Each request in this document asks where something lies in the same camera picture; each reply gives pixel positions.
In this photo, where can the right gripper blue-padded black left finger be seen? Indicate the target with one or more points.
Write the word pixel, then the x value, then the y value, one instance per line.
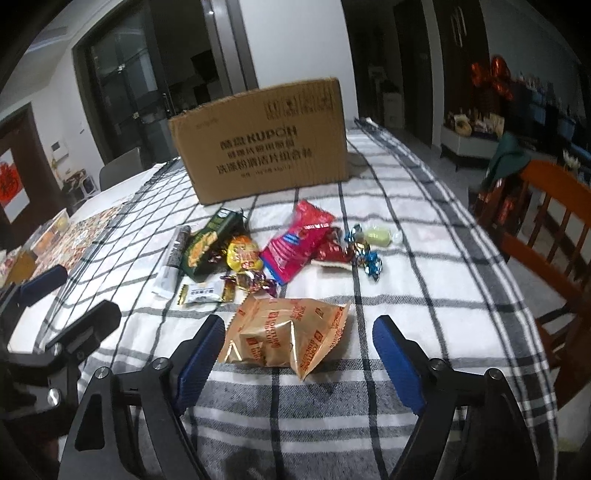
pixel 100 443

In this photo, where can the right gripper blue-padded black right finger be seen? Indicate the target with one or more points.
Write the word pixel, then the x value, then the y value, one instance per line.
pixel 469 426

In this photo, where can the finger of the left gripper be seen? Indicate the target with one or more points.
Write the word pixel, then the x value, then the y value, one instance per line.
pixel 80 339
pixel 16 297

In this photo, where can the tan fortune biscuits bag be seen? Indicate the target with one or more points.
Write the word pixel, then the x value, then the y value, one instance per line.
pixel 281 332

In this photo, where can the pale green candy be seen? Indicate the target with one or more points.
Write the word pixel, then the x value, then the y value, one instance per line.
pixel 382 236

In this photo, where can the floral patterned mat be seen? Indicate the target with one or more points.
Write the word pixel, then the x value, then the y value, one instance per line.
pixel 63 244

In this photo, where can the red fu door poster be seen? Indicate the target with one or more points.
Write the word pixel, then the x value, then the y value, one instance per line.
pixel 13 196

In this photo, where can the silver black stick packet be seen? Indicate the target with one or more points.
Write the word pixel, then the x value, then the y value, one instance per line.
pixel 168 272

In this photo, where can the white shelf rack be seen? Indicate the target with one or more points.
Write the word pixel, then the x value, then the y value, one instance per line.
pixel 79 187

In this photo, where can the white yellow small sachet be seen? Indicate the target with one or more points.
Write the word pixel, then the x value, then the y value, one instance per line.
pixel 215 291

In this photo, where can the green biscuit box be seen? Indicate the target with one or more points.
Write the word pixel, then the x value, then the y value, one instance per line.
pixel 200 254

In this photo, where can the grey dining chair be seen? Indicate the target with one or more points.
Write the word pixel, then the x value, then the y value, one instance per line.
pixel 120 169

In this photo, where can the blue foil candy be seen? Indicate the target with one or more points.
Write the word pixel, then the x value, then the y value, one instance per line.
pixel 363 256

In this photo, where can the yellow orange candy pack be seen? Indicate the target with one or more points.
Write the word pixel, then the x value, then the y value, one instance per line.
pixel 242 254

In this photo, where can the red-brown wooden chair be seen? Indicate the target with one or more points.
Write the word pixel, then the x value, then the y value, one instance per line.
pixel 540 217

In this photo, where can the dark red snack packet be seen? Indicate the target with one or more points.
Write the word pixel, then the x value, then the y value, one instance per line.
pixel 333 253

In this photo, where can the pink red snack bag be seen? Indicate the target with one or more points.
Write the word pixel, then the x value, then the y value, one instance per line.
pixel 290 249

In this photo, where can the dark glass sliding door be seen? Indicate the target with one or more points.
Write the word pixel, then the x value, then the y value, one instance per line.
pixel 143 62

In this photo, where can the dark green cloth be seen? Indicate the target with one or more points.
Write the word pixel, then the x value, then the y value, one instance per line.
pixel 509 159

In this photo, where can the white low tv cabinet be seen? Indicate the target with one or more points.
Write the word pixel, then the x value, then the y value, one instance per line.
pixel 467 152

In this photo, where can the brown cardboard box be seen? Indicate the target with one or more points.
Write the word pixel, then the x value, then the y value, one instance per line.
pixel 265 140

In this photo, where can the red balloons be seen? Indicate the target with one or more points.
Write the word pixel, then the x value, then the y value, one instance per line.
pixel 497 75

